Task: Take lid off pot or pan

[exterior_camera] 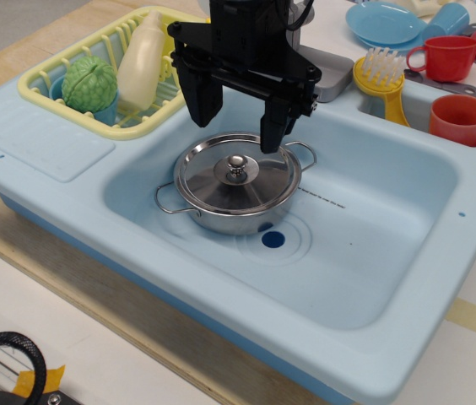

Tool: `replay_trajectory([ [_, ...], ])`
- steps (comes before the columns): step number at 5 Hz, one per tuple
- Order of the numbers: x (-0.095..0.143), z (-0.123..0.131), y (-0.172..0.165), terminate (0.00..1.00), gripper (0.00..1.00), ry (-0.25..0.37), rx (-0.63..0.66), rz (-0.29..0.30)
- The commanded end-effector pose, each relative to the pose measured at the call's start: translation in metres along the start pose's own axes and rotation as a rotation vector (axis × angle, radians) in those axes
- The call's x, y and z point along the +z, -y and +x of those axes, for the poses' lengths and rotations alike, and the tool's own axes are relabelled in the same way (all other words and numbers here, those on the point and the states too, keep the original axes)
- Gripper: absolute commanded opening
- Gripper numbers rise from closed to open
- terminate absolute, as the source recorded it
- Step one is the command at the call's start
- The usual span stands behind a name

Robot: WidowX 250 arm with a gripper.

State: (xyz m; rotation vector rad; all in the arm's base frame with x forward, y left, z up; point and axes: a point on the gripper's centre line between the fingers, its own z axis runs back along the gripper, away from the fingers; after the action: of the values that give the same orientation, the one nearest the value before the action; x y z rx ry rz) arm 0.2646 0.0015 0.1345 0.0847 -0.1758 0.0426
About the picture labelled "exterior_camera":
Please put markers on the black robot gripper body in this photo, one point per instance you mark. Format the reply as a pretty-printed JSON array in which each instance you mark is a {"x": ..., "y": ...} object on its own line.
[{"x": 245, "y": 43}]

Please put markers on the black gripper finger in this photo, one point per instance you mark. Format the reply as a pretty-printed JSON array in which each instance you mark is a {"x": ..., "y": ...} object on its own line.
[
  {"x": 202, "y": 93},
  {"x": 278, "y": 121}
]

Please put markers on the steel pot lid with knob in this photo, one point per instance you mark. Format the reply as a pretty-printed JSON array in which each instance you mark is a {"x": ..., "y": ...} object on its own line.
[{"x": 230, "y": 174}]

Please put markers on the stainless steel pot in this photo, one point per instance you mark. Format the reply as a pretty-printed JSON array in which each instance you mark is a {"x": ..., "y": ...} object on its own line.
[{"x": 170, "y": 200}]

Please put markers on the cream plastic bottle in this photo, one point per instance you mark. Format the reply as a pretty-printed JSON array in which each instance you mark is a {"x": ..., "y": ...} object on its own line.
[{"x": 139, "y": 71}]

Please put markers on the small blue cup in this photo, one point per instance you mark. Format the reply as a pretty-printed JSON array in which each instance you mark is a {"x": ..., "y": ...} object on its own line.
[{"x": 106, "y": 116}]

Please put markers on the yellow dish rack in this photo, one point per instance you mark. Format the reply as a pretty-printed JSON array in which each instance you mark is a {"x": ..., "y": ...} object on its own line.
[{"x": 110, "y": 44}]

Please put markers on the yellow dish brush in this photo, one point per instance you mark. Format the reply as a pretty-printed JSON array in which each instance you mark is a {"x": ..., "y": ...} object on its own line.
[{"x": 380, "y": 73}]

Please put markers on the green toy cabbage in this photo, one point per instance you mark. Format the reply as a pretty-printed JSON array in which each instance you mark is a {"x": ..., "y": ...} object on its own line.
[{"x": 89, "y": 85}]

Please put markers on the light blue plate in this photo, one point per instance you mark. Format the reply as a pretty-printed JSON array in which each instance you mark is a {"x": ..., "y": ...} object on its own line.
[{"x": 385, "y": 24}]

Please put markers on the cream plastic object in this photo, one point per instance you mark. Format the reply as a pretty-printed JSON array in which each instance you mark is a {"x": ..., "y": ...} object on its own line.
[{"x": 422, "y": 8}]

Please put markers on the grey plastic utensil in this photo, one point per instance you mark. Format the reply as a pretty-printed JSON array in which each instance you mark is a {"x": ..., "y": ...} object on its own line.
[{"x": 451, "y": 87}]

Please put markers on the orange plastic cup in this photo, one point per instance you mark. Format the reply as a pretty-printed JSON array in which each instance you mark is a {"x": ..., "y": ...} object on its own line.
[{"x": 453, "y": 117}]

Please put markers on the red plastic mug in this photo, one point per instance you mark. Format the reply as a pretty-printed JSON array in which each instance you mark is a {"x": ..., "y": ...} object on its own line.
[{"x": 447, "y": 58}]

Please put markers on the light blue toy sink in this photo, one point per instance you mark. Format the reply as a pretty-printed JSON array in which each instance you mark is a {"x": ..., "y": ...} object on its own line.
[{"x": 334, "y": 260}]

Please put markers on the light blue tumbler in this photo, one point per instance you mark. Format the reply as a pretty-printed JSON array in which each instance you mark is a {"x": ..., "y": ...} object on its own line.
[{"x": 451, "y": 19}]

